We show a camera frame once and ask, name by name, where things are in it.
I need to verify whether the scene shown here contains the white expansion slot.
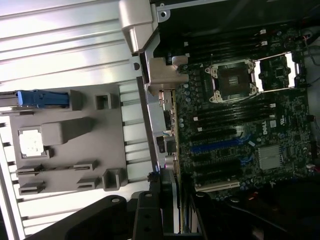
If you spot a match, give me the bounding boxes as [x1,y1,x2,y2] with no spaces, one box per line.
[194,180,240,193]

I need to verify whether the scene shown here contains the black expansion slot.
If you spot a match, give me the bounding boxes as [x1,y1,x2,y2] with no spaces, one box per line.
[189,127,238,144]
[192,158,242,174]
[194,171,241,184]

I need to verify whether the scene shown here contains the blue expansion slot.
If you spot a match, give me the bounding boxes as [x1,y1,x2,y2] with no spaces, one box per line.
[189,139,241,155]

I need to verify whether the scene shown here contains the silver chipset heatsink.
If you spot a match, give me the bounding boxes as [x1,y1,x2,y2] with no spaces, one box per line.
[257,144,283,171]

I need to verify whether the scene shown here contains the grey parts rack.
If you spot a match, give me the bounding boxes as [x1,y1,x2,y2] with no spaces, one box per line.
[0,83,127,194]

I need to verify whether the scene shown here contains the green motherboard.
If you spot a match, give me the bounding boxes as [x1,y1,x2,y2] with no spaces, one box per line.
[174,27,320,201]

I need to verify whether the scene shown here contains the silver CPU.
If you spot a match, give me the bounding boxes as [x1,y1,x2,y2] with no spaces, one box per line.
[18,128,45,158]

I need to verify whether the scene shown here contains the CPU socket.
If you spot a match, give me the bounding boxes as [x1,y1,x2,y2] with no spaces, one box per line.
[204,58,260,105]

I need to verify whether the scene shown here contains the blue disk caddy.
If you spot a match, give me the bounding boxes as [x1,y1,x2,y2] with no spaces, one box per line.
[14,89,70,109]

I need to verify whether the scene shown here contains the metal socket cover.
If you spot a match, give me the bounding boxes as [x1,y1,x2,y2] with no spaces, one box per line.
[252,51,305,93]

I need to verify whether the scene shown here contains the open black PC case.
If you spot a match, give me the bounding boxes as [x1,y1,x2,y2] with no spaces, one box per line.
[117,0,320,240]

